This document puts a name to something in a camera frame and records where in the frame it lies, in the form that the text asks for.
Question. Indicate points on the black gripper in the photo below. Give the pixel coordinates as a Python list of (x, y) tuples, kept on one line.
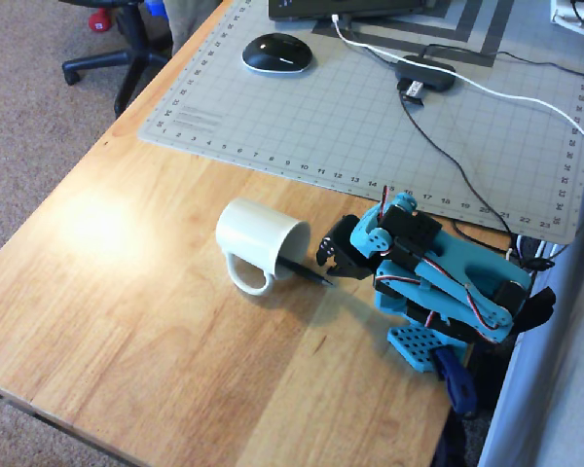
[(345, 252)]

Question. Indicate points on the black ballpoint pen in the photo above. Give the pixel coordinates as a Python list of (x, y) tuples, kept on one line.
[(306, 272)]

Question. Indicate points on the white ceramic mug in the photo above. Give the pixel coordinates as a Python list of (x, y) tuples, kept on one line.
[(253, 233)]

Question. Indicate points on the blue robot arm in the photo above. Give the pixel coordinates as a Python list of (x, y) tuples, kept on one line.
[(457, 277)]

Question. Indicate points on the grey gridded cutting mat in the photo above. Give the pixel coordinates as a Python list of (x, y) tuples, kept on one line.
[(331, 126)]

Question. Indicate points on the blue table clamp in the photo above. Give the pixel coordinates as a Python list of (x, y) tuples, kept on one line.
[(455, 379)]

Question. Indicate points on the usb dongle plug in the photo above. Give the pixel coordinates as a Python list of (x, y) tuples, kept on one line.
[(412, 92)]

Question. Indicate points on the black usb hub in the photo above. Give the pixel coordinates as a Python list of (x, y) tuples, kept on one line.
[(430, 72)]

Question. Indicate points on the black computer mouse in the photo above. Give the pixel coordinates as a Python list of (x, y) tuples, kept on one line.
[(277, 52)]

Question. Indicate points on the black laptop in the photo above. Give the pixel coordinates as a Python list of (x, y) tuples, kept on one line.
[(345, 7)]

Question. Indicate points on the grey striped pad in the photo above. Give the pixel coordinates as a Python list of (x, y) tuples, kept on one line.
[(472, 34)]

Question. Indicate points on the black office chair base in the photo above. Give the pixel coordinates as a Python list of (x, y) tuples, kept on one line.
[(126, 53)]

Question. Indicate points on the blue plastic object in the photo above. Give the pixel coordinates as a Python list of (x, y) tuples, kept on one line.
[(156, 7)]

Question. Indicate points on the red dumbbell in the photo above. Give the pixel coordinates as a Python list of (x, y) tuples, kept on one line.
[(98, 20)]

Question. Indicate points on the white box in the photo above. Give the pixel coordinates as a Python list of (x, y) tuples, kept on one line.
[(576, 14)]

